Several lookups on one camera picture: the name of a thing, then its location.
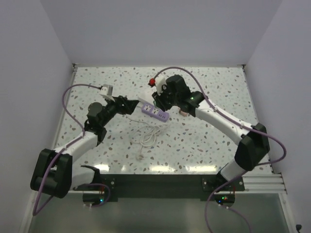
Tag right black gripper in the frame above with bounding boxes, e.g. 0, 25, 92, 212
152, 84, 180, 112

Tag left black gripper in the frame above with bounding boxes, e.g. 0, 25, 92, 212
100, 95, 138, 127

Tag purple power strip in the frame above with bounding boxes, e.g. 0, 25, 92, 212
141, 103, 169, 122

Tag pink plug adapter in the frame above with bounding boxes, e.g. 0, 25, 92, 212
179, 110, 188, 117

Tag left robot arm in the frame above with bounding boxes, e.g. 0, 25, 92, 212
30, 96, 139, 198

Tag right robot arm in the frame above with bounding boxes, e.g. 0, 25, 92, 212
149, 75, 270, 191

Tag white triangular power strip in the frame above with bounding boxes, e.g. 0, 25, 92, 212
138, 89, 155, 107

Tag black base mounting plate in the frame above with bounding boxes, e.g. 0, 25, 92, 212
72, 173, 243, 202

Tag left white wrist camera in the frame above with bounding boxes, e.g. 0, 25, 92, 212
99, 84, 113, 98

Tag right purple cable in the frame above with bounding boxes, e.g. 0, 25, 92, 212
147, 66, 286, 233

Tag purple cable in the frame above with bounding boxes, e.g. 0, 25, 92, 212
147, 66, 286, 233
32, 83, 112, 216

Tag white power cord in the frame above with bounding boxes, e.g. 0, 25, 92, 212
125, 105, 171, 161

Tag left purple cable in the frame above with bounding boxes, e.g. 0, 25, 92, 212
32, 83, 112, 216

